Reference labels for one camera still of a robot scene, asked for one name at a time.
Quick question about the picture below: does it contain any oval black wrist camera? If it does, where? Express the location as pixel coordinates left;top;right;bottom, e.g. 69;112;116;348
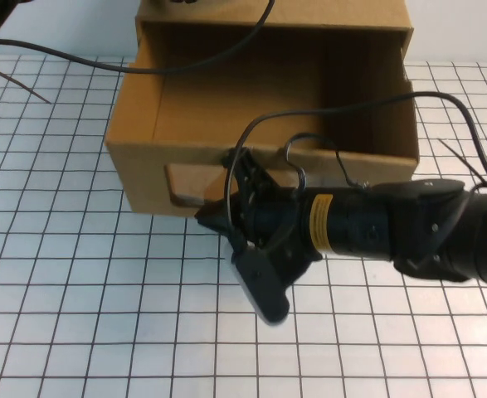
225;242;290;328

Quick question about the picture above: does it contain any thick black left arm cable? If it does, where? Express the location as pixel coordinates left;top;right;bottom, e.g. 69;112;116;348
0;0;276;75

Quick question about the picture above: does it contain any white grid-patterned tablecloth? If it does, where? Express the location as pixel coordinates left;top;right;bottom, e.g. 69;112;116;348
0;53;487;398

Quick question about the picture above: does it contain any long black camera cable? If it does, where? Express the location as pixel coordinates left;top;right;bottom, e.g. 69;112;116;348
224;91;487;250

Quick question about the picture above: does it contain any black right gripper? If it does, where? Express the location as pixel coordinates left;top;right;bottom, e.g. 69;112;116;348
194;147;324;291

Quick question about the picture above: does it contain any windowed cardboard drawer with scuffed film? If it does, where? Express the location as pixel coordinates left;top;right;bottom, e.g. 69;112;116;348
105;20;421;220

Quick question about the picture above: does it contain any thin brown cable tie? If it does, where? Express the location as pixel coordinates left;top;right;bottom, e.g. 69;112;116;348
0;61;52;104

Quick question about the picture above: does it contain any cardboard shoe box outer shell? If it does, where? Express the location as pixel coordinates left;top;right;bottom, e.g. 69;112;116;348
134;0;416;57

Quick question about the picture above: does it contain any black cable tie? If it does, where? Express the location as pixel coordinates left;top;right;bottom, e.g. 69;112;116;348
437;138;487;190

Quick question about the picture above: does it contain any short looped black gripper cable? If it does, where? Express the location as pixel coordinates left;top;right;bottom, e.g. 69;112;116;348
283;132;371;196

